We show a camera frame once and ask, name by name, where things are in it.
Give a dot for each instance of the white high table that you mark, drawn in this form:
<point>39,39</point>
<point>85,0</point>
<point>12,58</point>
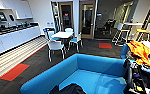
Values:
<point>132,24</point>

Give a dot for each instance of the black microwave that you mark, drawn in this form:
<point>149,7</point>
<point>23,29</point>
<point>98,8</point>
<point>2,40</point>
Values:
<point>1,16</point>

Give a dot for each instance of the white upper kitchen cabinets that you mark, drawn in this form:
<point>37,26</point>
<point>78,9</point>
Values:
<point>19,8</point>

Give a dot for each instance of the orange cloth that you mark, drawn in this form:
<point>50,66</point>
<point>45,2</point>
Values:
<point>139,51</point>

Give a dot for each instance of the white lower kitchen cabinets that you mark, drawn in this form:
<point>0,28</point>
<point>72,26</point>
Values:
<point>11,41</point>

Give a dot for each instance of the white square table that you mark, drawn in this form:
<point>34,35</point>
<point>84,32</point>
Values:
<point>62,34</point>

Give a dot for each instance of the wooden framed glass door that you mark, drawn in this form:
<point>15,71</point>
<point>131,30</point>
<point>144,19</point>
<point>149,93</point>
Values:
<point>66,16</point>
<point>87,18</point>

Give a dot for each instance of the white kitchen cabinets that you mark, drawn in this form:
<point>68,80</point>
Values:
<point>11,41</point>
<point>19,8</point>

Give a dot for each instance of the blue sofa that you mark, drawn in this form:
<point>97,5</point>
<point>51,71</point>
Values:
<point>84,71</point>

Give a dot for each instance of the black cart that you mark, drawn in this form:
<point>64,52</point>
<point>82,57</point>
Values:
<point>137,78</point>

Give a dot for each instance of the bar stool yellow seat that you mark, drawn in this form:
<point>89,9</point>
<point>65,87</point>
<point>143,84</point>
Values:
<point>145,31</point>

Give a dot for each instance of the white bar stool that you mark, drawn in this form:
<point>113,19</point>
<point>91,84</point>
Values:
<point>120,33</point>

